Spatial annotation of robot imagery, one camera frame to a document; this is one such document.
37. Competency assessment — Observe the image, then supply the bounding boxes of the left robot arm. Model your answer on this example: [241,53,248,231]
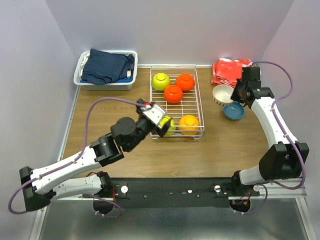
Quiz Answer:
[19,114,172,212]

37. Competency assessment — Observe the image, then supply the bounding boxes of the yellow orange bowl front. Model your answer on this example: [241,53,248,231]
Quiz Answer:
[178,114,200,136]

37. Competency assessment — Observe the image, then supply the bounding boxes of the blue bowl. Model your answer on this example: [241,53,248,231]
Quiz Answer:
[223,102,245,121]

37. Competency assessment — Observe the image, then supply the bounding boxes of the white black striped bowl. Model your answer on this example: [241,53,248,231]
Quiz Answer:
[212,84,234,107]

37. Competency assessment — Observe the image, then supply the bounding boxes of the dark blue jeans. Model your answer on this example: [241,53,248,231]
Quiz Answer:
[81,48,135,86]

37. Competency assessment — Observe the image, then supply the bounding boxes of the lime green bowl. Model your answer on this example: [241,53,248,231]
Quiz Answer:
[159,116,176,137]
[151,72,171,91]

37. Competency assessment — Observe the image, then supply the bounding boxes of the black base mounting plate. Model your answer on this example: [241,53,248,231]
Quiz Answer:
[100,177,259,209]

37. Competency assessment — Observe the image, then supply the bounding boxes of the blue cloth in basket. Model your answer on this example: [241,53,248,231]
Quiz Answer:
[115,76,133,84]

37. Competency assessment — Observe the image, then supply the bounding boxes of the white wire dish rack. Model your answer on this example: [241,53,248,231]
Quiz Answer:
[149,65,205,140]

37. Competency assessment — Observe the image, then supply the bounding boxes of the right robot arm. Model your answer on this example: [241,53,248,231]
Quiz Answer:
[230,66,310,196]

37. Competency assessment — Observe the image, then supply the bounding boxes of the white plastic laundry basket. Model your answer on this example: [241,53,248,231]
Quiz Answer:
[73,50,138,91]

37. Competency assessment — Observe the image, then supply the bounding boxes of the red white folded towel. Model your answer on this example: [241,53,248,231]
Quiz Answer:
[211,58,253,88]

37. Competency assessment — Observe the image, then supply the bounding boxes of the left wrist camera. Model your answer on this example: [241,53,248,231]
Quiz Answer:
[136,98,167,126]

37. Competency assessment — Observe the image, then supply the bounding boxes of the aluminium frame rail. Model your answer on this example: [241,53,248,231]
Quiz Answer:
[265,184,307,199]

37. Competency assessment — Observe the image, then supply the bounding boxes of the lime green bowl front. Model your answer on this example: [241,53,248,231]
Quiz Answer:
[159,116,176,137]

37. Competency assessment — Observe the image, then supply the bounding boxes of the white cloth in basket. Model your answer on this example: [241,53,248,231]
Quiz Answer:
[79,53,90,77]

